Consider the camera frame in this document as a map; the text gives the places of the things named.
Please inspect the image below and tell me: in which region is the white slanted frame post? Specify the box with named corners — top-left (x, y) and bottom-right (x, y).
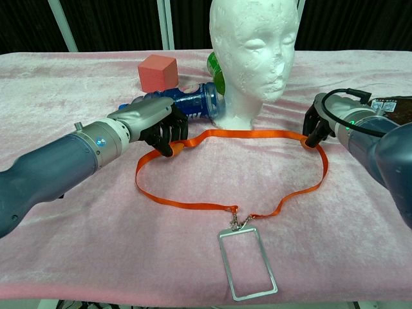
top-left (48, 0), bottom-right (79, 53)

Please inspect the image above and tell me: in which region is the black pleated curtain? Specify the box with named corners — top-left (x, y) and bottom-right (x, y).
top-left (0, 0), bottom-right (412, 55)

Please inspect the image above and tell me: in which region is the blue Pepsi plastic bottle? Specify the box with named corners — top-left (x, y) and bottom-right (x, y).
top-left (118, 82), bottom-right (226, 125)

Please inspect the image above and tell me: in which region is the brown snack packet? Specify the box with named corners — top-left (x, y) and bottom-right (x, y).
top-left (366, 95), bottom-right (412, 125)

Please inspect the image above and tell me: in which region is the orange lanyard strap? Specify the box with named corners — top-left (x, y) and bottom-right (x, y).
top-left (135, 128), bottom-right (330, 218)

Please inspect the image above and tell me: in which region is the clear badge holder metal frame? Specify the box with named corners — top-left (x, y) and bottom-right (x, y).
top-left (217, 212), bottom-right (279, 302)

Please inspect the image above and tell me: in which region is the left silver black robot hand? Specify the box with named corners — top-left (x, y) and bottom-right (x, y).
top-left (108, 97), bottom-right (189, 158)

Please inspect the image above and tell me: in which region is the pink plush table cloth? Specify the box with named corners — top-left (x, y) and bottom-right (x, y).
top-left (0, 48), bottom-right (412, 306)

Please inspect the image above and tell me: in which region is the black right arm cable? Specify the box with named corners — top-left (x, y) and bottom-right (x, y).
top-left (323, 88), bottom-right (398, 138)

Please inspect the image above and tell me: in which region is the white foam mannequin head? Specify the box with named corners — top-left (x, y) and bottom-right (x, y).
top-left (208, 0), bottom-right (299, 130)

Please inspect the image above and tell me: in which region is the pink foam cube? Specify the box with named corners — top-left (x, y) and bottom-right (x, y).
top-left (137, 54), bottom-right (179, 93)

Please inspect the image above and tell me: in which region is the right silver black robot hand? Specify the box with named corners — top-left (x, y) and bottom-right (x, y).
top-left (302, 92), bottom-right (376, 149)

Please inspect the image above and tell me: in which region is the white double frame post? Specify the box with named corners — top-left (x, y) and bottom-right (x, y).
top-left (156, 0), bottom-right (176, 51)

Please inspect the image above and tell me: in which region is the green plastic bottle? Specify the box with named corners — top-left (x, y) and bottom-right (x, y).
top-left (206, 51), bottom-right (227, 96)

